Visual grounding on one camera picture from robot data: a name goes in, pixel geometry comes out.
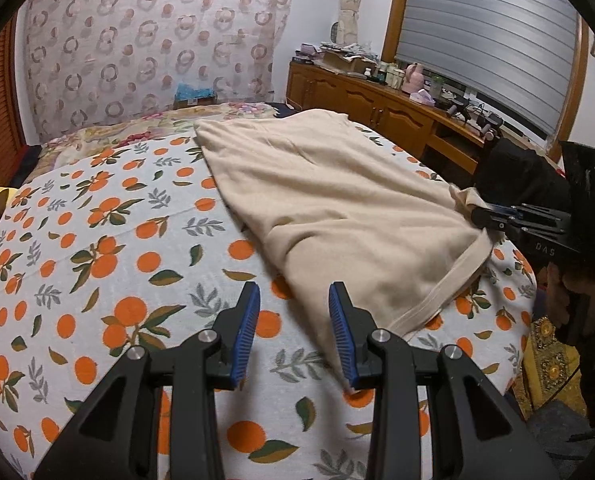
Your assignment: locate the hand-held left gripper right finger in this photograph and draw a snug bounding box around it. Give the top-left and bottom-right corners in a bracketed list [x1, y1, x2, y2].
[328, 281, 548, 480]

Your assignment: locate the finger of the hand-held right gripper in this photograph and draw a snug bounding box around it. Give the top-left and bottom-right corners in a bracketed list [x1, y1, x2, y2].
[470, 214, 569, 238]
[472, 203, 564, 222]

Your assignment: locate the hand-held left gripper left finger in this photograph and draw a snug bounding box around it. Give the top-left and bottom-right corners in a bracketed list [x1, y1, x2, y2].
[33, 281, 261, 480]

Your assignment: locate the beige printed t-shirt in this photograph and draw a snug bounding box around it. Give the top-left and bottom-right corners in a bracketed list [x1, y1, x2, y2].
[196, 109, 498, 393]

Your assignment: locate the person's right hand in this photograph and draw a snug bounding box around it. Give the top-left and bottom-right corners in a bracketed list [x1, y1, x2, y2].
[545, 262, 595, 328]

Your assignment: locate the yellow patterned cloth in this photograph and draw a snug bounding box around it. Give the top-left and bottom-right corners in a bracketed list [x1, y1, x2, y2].
[512, 317, 585, 418]

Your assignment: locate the pink jug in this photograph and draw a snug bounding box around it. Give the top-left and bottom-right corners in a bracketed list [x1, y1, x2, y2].
[402, 62, 425, 94]

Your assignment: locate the orange fruit print bedsheet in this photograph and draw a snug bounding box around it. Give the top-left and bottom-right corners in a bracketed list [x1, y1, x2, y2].
[0, 112, 538, 480]

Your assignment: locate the wooden cabinet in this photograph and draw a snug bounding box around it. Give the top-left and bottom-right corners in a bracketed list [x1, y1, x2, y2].
[286, 60, 508, 176]

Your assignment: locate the dark blue mattress cover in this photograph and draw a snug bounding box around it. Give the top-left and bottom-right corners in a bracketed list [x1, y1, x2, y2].
[267, 101, 303, 118]

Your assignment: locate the floral blanket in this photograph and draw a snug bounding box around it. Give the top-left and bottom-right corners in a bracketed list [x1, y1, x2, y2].
[24, 101, 278, 186]

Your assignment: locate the pile of papers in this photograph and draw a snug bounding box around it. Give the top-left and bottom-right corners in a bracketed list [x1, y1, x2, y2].
[320, 42, 378, 75]

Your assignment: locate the small cardboard box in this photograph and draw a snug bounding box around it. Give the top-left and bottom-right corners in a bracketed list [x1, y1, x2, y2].
[172, 95, 217, 110]

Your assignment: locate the blue plastic packet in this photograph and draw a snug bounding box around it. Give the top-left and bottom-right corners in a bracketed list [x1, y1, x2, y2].
[174, 83, 213, 103]

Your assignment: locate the cream lace curtain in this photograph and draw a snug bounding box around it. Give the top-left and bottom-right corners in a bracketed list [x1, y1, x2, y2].
[335, 0, 368, 46]

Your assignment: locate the wooden louvered door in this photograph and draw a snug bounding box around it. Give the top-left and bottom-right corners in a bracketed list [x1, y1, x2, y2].
[0, 15, 28, 186]

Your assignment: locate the circle patterned wall cloth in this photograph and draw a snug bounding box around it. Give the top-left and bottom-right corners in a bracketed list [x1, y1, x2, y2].
[20, 0, 293, 143]

